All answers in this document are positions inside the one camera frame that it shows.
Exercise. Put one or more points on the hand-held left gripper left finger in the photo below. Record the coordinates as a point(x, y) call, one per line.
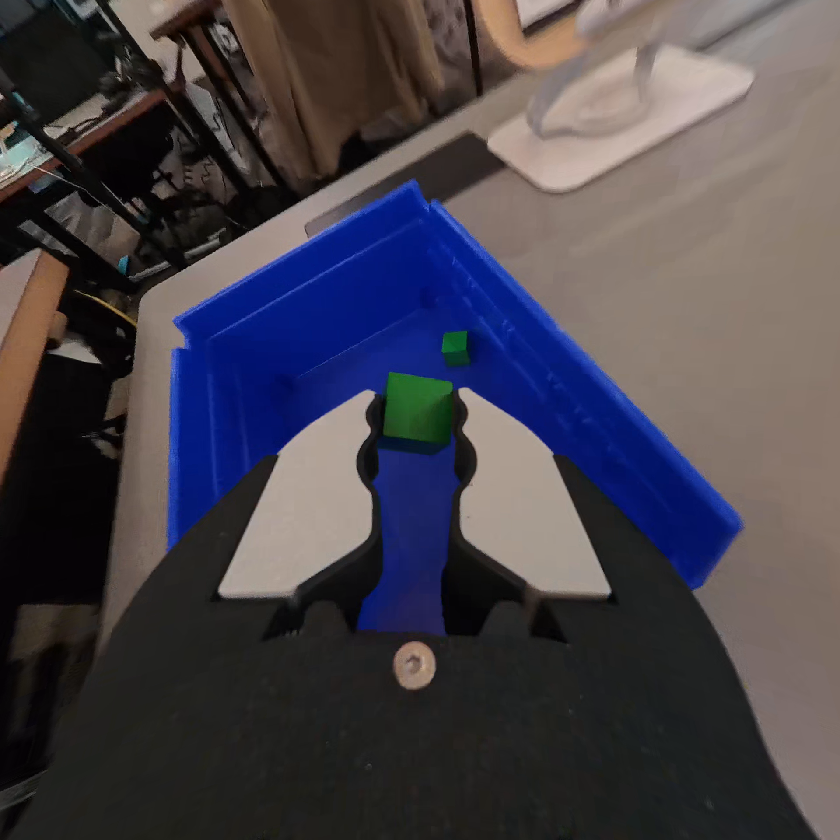
point(308, 518)

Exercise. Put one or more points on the green wooden cube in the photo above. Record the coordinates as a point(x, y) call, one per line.
point(455, 348)
point(413, 410)

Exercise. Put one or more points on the black metal pole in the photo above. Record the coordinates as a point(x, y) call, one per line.
point(79, 170)

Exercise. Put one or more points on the wood edged grey table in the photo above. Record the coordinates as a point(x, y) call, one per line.
point(33, 308)

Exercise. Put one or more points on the tan hanging coat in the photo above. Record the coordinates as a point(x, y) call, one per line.
point(341, 79)

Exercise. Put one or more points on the black monitor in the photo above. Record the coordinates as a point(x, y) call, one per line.
point(46, 59)

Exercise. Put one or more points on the long wooden table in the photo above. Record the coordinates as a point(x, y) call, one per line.
point(118, 115)

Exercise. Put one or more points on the blue plastic bin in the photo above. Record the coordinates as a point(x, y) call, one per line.
point(558, 426)

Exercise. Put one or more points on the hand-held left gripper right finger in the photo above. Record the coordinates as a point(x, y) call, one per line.
point(525, 518)

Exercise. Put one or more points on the small wooden table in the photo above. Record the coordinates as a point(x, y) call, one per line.
point(197, 39)

